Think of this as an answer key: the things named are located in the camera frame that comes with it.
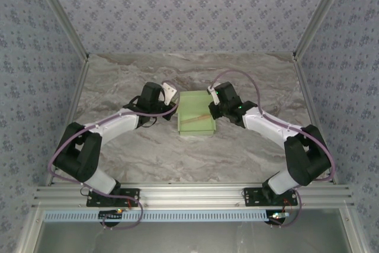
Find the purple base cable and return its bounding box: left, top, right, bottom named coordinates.
left=88, top=195, right=144, bottom=232
left=269, top=190, right=303, bottom=229

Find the grey metal panel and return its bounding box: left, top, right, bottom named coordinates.
left=37, top=220, right=353, bottom=253

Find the aluminium mounting rail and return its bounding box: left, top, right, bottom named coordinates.
left=32, top=184, right=355, bottom=208

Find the light green paper box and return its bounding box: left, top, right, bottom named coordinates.
left=176, top=90, right=216, bottom=137

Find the thin wooden stick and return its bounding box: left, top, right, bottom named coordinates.
left=181, top=113, right=212, bottom=124

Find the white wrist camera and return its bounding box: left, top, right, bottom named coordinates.
left=161, top=82, right=179, bottom=105
left=206, top=85, right=220, bottom=99

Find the small electronics board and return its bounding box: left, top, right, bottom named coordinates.
left=98, top=209, right=124, bottom=220
left=267, top=211, right=291, bottom=225

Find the aluminium frame post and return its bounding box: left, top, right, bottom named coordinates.
left=28, top=0, right=90, bottom=62
left=292, top=0, right=354, bottom=62

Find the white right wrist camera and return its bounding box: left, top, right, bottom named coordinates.
left=206, top=85, right=220, bottom=99

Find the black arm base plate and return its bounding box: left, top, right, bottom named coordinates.
left=243, top=187, right=298, bottom=207
left=86, top=187, right=140, bottom=208

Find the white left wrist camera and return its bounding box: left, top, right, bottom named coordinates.
left=161, top=82, right=179, bottom=105

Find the aluminium table side rail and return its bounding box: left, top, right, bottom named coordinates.
left=46, top=57, right=90, bottom=187
left=293, top=56, right=339, bottom=185

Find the light blue slotted cable duct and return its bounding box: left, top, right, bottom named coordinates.
left=43, top=210, right=293, bottom=223

